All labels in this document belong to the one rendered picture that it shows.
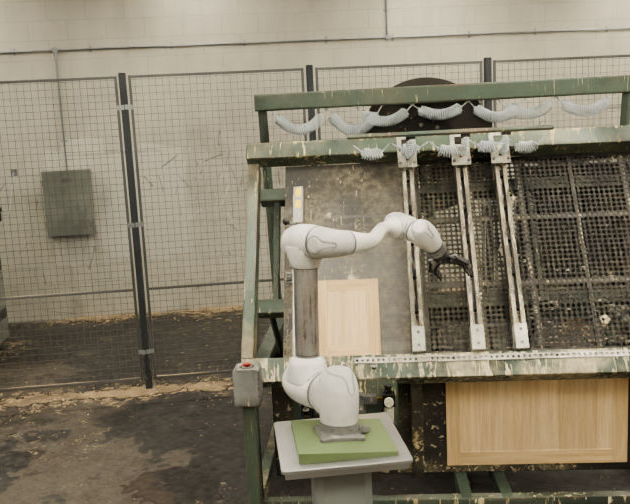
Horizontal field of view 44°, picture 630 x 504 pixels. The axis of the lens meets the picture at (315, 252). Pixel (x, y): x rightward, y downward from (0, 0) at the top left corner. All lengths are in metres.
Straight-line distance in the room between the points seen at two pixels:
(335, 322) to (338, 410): 0.84
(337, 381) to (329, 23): 6.16
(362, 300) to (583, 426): 1.28
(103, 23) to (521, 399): 6.22
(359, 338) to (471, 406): 0.69
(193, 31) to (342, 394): 6.16
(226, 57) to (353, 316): 5.25
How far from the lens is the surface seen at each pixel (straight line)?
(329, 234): 3.01
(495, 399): 4.09
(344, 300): 3.90
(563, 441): 4.23
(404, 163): 4.14
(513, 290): 3.91
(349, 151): 4.19
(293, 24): 8.74
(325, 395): 3.11
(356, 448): 3.08
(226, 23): 8.71
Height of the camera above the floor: 2.02
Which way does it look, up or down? 9 degrees down
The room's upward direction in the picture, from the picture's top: 3 degrees counter-clockwise
